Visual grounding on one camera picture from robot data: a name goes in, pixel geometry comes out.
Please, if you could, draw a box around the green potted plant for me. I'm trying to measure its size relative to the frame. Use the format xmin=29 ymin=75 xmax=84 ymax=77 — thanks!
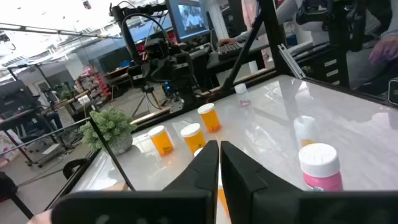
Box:
xmin=79 ymin=107 xmax=138 ymax=156

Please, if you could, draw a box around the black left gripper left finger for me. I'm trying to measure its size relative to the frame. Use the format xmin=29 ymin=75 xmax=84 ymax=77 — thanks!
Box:
xmin=50 ymin=139 xmax=220 ymax=224

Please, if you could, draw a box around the person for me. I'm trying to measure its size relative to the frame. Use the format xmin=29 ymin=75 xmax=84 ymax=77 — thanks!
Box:
xmin=368 ymin=0 xmax=398 ymax=68
xmin=217 ymin=0 xmax=301 ymax=47

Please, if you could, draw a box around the black shelf frame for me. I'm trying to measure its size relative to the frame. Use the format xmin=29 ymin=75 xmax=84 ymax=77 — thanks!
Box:
xmin=0 ymin=116 xmax=136 ymax=191

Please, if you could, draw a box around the tall white bottle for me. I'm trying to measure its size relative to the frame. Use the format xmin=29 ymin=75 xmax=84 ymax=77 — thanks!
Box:
xmin=293 ymin=115 xmax=320 ymax=149

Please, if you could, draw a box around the aluminium extrusion bar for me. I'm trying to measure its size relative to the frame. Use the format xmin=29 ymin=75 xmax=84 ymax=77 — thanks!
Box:
xmin=277 ymin=43 xmax=307 ymax=80

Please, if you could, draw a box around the black rig frame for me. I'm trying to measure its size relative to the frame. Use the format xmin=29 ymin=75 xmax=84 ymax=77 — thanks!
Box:
xmin=217 ymin=0 xmax=398 ymax=106

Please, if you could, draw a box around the black looped cable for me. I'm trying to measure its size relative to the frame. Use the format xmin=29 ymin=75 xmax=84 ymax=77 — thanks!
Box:
xmin=120 ymin=12 xmax=171 ymax=65

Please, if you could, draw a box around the rack with red bins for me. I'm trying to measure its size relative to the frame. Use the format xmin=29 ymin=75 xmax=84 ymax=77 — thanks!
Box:
xmin=76 ymin=67 xmax=111 ymax=102

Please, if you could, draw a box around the translucent bottle teal label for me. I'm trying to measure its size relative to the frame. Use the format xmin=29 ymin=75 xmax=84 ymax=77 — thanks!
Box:
xmin=233 ymin=83 xmax=252 ymax=108

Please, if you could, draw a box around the computer monitor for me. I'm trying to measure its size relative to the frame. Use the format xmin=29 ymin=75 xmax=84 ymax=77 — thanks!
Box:
xmin=165 ymin=0 xmax=212 ymax=43

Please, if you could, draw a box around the black equipment cart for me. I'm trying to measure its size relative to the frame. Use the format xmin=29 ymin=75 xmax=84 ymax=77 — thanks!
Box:
xmin=0 ymin=79 xmax=68 ymax=169

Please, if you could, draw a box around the black tripod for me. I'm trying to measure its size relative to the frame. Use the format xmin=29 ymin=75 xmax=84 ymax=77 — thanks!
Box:
xmin=131 ymin=85 xmax=163 ymax=118

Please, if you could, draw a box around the pink bottle white cap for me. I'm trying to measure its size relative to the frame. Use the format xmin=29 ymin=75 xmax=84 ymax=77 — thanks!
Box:
xmin=298 ymin=142 xmax=344 ymax=192

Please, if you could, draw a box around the black drawer cabinet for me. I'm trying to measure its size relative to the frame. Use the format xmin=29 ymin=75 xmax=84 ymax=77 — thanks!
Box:
xmin=298 ymin=51 xmax=349 ymax=86

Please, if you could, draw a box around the black keyboard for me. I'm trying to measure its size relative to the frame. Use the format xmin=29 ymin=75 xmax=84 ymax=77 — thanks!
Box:
xmin=216 ymin=42 xmax=246 ymax=62

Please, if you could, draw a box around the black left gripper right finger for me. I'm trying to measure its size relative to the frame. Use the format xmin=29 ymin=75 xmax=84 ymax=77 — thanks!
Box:
xmin=220 ymin=140 xmax=398 ymax=224

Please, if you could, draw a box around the wide orange pill bottle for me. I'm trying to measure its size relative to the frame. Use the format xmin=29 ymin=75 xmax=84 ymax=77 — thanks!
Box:
xmin=197 ymin=103 xmax=222 ymax=134

